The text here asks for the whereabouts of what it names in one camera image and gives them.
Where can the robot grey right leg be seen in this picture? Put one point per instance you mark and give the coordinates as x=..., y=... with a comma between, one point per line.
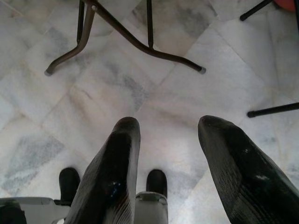
x=150, y=208

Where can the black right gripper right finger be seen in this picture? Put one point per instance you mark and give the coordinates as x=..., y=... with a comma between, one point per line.
x=243, y=168

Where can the thin black metal rod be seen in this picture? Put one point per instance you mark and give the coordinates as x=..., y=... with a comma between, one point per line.
x=150, y=23
x=80, y=21

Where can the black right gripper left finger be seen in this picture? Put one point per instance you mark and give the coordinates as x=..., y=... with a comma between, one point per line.
x=109, y=172

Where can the robot black left foot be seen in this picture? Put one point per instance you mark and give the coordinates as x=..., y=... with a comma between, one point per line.
x=69, y=184

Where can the robot black foot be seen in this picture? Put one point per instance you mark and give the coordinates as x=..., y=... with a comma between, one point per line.
x=69, y=184
x=156, y=182

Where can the orange red object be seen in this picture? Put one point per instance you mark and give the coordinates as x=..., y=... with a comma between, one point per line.
x=283, y=3

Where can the robot black right foot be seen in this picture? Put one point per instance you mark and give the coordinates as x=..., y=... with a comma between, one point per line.
x=156, y=182

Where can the black chair leg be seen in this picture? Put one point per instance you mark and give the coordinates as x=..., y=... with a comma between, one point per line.
x=255, y=9
x=273, y=110

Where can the brown metal table leg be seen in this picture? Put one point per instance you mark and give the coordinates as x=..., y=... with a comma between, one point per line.
x=130, y=38

